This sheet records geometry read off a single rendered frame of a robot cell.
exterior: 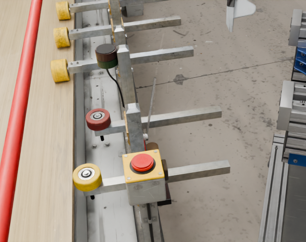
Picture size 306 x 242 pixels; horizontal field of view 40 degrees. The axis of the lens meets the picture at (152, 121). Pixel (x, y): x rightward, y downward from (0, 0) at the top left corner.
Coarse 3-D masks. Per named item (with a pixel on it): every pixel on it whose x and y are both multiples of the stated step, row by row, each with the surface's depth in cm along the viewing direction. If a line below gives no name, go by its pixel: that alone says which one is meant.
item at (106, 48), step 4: (104, 44) 119; (108, 44) 119; (96, 48) 118; (100, 48) 117; (104, 48) 117; (108, 48) 117; (112, 48) 117; (100, 52) 116; (104, 52) 116; (108, 52) 116; (108, 72) 122; (120, 88) 126; (120, 92) 127
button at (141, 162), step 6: (138, 156) 76; (144, 156) 76; (150, 156) 76; (132, 162) 75; (138, 162) 75; (144, 162) 75; (150, 162) 75; (138, 168) 74; (144, 168) 74; (150, 168) 75
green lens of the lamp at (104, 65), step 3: (117, 57) 119; (114, 60) 118; (117, 60) 119; (99, 63) 118; (102, 63) 117; (105, 63) 117; (108, 63) 117; (111, 63) 118; (114, 63) 118; (117, 63) 120; (99, 66) 119; (102, 66) 118; (105, 66) 118; (108, 66) 118; (111, 66) 118; (114, 66) 119
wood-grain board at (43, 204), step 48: (0, 0) 215; (48, 0) 210; (0, 48) 177; (48, 48) 174; (0, 96) 151; (48, 96) 149; (0, 144) 131; (48, 144) 129; (48, 192) 115; (48, 240) 103
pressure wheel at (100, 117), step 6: (90, 114) 138; (96, 114) 137; (102, 114) 138; (108, 114) 137; (90, 120) 136; (96, 120) 135; (102, 120) 135; (108, 120) 136; (90, 126) 136; (96, 126) 135; (102, 126) 136; (108, 126) 137; (102, 138) 143
